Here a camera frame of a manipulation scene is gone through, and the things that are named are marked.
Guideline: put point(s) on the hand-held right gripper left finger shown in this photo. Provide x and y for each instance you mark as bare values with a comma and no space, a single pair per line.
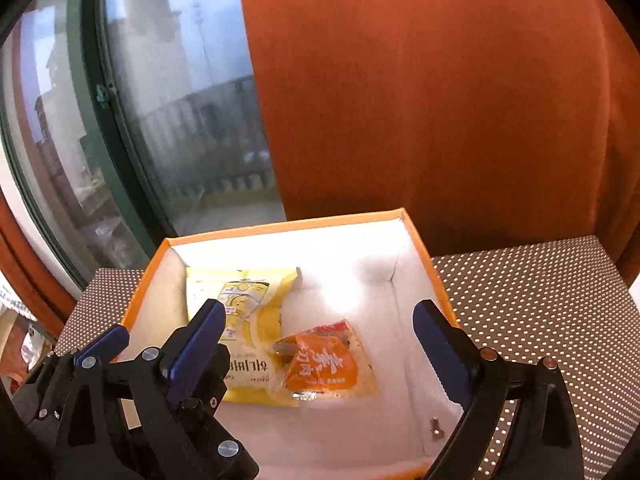
200,342

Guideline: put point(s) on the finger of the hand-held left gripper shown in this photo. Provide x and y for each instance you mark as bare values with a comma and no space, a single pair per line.
102,344
216,380

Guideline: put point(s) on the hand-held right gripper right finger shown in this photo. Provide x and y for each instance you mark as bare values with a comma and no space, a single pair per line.
436,340

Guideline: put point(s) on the yellow snack packet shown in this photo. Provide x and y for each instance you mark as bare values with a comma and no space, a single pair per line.
250,305

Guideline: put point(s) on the orange snack packet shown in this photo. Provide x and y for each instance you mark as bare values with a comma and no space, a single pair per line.
325,365

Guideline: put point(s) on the orange cardboard box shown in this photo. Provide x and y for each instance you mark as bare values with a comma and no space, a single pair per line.
340,270

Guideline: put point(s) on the small metal screw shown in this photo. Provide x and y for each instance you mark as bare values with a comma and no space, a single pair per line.
436,427

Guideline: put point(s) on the brown polka dot tablecloth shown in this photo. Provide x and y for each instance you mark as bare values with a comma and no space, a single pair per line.
525,300

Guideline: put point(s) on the orange curtain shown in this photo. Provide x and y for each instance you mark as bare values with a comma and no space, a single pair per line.
425,85
20,265

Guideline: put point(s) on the balcony railing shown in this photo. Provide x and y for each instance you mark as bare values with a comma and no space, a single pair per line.
225,110

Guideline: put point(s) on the green-framed window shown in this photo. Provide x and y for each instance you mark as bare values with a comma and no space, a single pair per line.
200,60

